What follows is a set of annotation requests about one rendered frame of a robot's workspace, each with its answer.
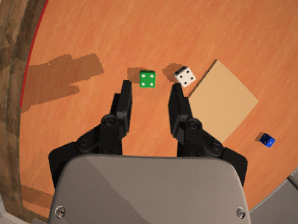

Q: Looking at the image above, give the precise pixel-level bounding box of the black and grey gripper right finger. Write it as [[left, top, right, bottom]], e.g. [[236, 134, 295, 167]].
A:
[[168, 83, 248, 188]]

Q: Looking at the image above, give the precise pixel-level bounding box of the white die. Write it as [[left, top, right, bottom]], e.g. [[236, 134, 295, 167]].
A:
[[174, 66, 196, 87]]

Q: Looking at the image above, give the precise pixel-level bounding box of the tan mat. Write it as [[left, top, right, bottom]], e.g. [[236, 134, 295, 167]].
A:
[[188, 60, 259, 143]]

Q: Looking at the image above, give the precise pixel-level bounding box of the green die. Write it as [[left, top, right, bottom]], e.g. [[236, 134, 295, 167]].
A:
[[139, 70, 156, 88]]

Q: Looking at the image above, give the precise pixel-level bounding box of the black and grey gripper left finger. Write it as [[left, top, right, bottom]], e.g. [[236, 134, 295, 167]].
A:
[[48, 80, 132, 189]]

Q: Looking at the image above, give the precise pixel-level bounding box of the blue die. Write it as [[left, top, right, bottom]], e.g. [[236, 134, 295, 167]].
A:
[[260, 133, 276, 148]]

